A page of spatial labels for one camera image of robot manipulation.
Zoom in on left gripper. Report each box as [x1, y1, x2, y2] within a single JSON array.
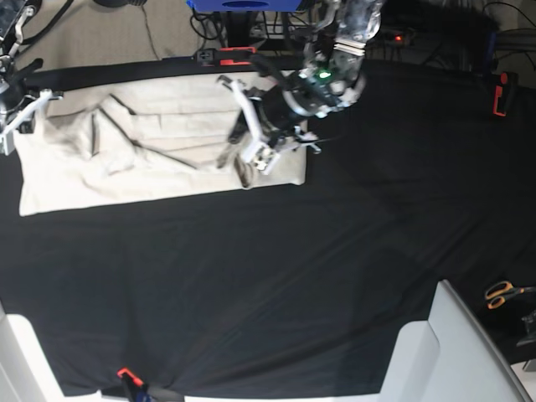
[[216, 75, 322, 175]]

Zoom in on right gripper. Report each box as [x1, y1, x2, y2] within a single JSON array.
[[1, 89, 64, 156]]

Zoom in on white T-shirt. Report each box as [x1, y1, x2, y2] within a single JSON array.
[[14, 75, 307, 216]]

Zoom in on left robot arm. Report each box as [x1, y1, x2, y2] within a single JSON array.
[[214, 1, 384, 174]]

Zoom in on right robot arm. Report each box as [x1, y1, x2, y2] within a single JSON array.
[[1, 1, 63, 156]]

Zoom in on orange black clamp top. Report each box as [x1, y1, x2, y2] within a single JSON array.
[[193, 47, 257, 66]]

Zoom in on orange black clamp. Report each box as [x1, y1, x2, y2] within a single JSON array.
[[492, 72, 518, 117], [193, 47, 257, 66]]

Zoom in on white power strip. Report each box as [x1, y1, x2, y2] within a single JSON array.
[[250, 21, 313, 39]]

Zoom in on blue box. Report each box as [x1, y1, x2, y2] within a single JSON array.
[[186, 0, 303, 13]]

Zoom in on black table cloth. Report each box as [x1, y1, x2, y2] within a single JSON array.
[[1, 61, 535, 398]]

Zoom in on black power strip red light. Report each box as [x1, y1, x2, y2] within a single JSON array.
[[378, 28, 416, 46]]

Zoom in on orange black clamp right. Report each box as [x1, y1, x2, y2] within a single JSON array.
[[492, 72, 518, 117]]

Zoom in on orange clamp bottom edge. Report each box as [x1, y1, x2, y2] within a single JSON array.
[[116, 368, 144, 387]]

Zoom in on white frame left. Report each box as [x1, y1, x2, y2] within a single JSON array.
[[1, 311, 103, 401]]

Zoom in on orange handled scissors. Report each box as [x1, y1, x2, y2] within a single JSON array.
[[484, 281, 535, 310]]

